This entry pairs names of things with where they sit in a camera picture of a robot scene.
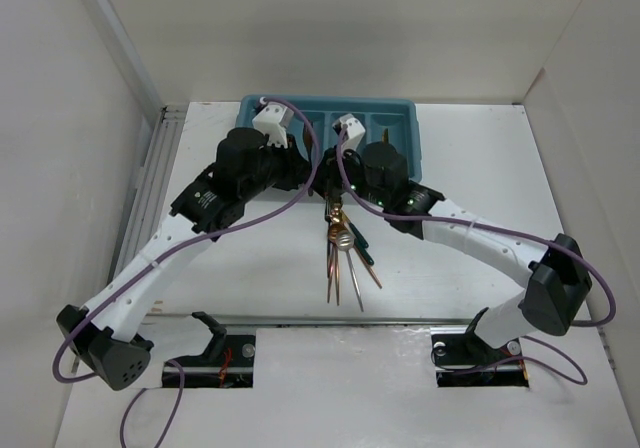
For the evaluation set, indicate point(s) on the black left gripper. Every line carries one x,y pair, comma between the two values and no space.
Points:
296,166

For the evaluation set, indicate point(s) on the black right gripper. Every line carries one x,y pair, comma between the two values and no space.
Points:
330,173

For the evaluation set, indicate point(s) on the silver slotted spoon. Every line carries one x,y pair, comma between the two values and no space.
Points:
344,242

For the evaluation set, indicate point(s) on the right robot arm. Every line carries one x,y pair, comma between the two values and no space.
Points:
553,280

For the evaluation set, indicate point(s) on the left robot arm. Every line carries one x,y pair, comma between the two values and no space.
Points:
104,332

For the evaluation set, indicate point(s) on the blue plastic cutlery tray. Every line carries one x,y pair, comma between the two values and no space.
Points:
396,118

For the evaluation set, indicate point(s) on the copper slotted spoon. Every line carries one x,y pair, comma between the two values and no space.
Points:
333,270

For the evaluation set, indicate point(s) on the rose gold spoon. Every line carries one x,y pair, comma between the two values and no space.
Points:
335,224

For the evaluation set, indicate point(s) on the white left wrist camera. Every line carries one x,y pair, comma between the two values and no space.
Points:
273,121

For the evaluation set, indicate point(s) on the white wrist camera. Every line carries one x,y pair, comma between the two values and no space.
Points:
355,131
273,121

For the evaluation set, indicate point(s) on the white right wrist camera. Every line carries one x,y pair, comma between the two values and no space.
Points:
355,131

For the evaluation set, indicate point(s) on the gold spoon upper green handle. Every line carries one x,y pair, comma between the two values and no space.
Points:
357,235

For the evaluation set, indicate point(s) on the aluminium rail left side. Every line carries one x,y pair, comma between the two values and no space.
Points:
144,205

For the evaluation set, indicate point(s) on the aluminium rail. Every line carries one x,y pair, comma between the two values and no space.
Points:
281,321
144,205

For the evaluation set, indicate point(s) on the aluminium rail front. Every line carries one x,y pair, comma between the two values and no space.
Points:
281,321

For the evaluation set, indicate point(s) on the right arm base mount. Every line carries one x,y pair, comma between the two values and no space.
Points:
463,361

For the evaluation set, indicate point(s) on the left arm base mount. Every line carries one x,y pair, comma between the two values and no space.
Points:
226,362

